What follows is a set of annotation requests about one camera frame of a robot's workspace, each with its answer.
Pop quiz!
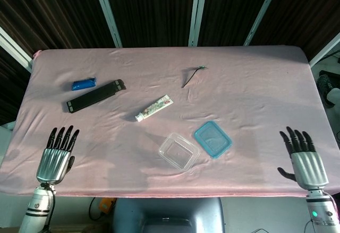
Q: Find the black cable under table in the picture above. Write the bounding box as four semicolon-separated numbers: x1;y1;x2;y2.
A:
88;197;107;221

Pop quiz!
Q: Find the white metal frame post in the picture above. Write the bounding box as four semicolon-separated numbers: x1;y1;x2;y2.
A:
188;0;209;47
91;0;123;48
0;27;33;73
309;31;340;67
243;0;284;47

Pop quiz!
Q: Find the blue container lid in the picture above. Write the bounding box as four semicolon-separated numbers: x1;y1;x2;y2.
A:
194;120;233;160

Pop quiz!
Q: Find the black rectangular bar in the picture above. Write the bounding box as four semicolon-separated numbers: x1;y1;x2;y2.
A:
62;79;127;114

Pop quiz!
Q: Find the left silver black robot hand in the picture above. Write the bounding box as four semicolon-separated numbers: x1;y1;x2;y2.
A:
36;125;80;185

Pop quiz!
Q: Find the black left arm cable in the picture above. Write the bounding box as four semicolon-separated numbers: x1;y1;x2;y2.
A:
44;184;57;227

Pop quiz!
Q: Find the dark brown pleated curtain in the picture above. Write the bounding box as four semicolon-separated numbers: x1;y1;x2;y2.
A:
0;0;340;126

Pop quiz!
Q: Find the dark sneaker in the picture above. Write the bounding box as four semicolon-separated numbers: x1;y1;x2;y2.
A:
318;74;336;108

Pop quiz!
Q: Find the white toothpaste tube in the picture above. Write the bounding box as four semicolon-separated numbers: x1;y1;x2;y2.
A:
134;94;174;123

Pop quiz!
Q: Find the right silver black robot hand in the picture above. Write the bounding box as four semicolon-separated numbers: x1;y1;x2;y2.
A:
277;126;329;191

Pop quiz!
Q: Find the blue plastic packet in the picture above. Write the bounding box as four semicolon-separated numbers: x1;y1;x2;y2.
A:
71;75;97;91

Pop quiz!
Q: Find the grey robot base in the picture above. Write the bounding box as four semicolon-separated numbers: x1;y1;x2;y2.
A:
111;197;226;233

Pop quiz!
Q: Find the pink tablecloth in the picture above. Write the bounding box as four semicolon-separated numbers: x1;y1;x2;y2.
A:
0;45;340;199

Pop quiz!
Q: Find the orange device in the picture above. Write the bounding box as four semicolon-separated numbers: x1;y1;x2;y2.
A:
98;197;117;215

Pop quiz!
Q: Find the clear plastic container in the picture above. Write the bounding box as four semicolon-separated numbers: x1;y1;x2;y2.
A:
158;132;200;172

